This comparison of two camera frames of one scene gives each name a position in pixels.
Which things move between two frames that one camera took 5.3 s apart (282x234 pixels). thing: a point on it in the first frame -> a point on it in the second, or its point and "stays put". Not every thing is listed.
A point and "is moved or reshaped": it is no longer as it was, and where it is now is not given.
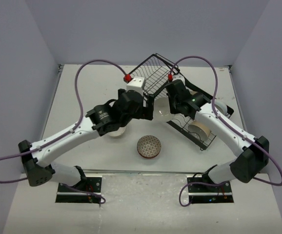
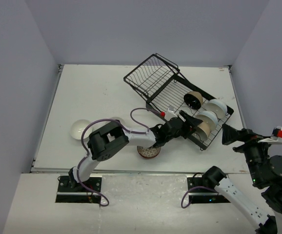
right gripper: x=173 y=109 -> x=230 y=133
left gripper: x=147 y=113 -> x=192 y=122
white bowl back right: x=221 y=106 stays put
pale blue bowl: x=162 y=111 is moved or reshaped
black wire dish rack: x=154 y=71 stays put
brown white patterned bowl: x=149 y=146 stays put
